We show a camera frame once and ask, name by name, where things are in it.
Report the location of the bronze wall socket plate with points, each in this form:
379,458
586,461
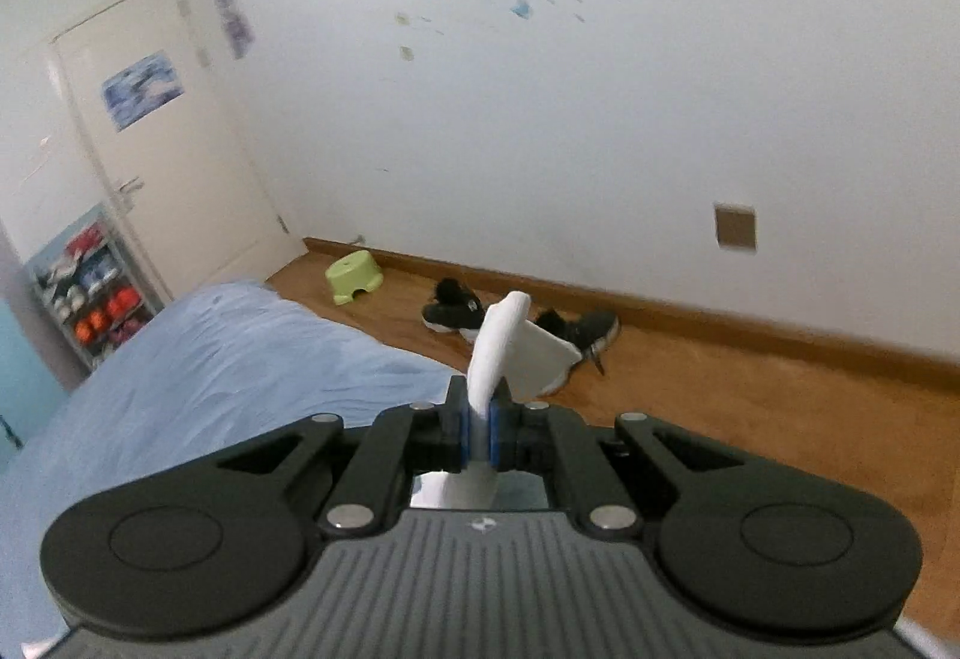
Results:
736,227

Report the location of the white door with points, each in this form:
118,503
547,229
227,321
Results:
181,179

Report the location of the black sneaker right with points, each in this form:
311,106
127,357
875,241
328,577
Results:
592,333

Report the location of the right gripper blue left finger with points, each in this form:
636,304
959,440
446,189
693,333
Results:
402,443

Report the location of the green plastic stool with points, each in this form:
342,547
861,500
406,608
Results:
353,274

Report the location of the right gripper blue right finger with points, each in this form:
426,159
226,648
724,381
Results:
556,445

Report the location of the black sneaker left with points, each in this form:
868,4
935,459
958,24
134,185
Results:
454,309

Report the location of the black sneaker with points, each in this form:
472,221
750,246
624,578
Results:
592,333
454,309

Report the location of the blue bedspread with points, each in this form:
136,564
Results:
225,364

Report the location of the blue door poster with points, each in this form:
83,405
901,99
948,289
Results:
141,89

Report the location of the purple wall poster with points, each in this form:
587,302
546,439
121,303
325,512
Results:
235,27

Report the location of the white Nevada sweatshirt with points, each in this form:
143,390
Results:
512,351

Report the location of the grey shoe rack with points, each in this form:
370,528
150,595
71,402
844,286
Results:
91,287

